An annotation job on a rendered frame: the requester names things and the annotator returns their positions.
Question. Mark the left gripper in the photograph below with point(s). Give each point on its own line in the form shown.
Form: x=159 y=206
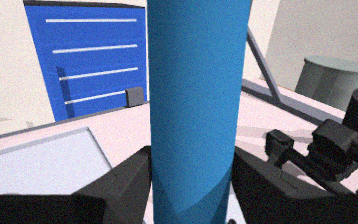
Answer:
x=279 y=147

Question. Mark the grey metal bracket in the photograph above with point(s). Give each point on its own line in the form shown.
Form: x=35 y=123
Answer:
x=234 y=211

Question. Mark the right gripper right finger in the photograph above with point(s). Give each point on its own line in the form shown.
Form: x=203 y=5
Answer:
x=267 y=194

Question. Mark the black screw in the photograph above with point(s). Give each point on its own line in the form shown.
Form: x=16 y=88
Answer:
x=232 y=221

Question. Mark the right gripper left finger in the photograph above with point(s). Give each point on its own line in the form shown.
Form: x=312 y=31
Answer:
x=124 y=191

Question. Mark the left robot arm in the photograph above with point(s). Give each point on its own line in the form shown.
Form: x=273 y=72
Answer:
x=339 y=140

